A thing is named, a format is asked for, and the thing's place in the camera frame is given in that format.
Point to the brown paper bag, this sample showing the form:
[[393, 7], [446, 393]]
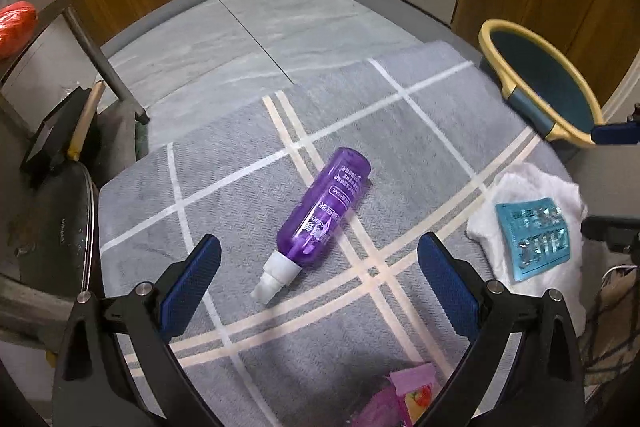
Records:
[[615, 307]]

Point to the pink packet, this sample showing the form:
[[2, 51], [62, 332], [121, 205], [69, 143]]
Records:
[[395, 402]]

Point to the dark pan with lid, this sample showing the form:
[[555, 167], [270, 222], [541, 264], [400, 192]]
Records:
[[50, 227]]

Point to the stainless steel rack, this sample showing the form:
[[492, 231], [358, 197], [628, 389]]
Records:
[[90, 52]]

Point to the black tray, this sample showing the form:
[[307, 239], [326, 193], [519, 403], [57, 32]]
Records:
[[60, 127]]

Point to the wooden cutting board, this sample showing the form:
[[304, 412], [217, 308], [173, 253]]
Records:
[[87, 112]]

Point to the teal foil packet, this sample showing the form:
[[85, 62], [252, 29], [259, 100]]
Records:
[[530, 237]]

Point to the green cloth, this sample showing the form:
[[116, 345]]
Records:
[[141, 142]]

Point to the orange plastic bag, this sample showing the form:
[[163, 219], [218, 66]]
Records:
[[17, 29]]

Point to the white towel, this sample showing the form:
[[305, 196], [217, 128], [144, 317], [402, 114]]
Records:
[[530, 187]]

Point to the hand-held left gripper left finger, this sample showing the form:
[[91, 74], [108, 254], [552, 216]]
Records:
[[192, 287]]

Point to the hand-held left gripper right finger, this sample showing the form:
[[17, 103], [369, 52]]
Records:
[[450, 287]]

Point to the grey checked mat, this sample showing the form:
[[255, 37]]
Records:
[[225, 167]]

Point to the blue bin with yellow rim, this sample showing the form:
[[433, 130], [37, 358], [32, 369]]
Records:
[[545, 72]]

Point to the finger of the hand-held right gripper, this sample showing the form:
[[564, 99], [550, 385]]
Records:
[[615, 133], [610, 229]]

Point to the purple plastic bottle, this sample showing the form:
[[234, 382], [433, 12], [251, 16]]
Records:
[[320, 217]]

